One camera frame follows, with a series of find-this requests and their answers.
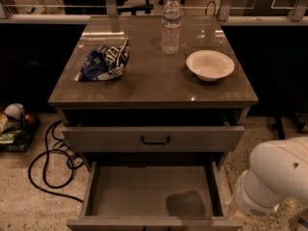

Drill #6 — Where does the clear plastic water bottle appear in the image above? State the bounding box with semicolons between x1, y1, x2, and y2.
162;0;182;55

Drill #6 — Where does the blue white chip bag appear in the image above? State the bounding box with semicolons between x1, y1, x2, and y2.
74;38;130;82

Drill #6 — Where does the white bowl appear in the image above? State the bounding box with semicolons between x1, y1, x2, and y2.
186;50;235;82

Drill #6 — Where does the grey drawer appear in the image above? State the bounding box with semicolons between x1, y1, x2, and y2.
62;126;244;153
66;163;241;231

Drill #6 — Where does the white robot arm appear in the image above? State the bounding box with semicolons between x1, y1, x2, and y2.
228;137;308;222

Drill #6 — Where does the pile of objects on floor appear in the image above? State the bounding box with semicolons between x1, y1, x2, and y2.
0;103;40;152

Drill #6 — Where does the black stand base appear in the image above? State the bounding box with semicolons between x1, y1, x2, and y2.
272;115;285;140

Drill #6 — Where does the grey top drawer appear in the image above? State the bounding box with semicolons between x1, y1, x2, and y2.
62;126;244;153

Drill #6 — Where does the grey drawer cabinet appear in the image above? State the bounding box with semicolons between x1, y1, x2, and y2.
47;14;259;170

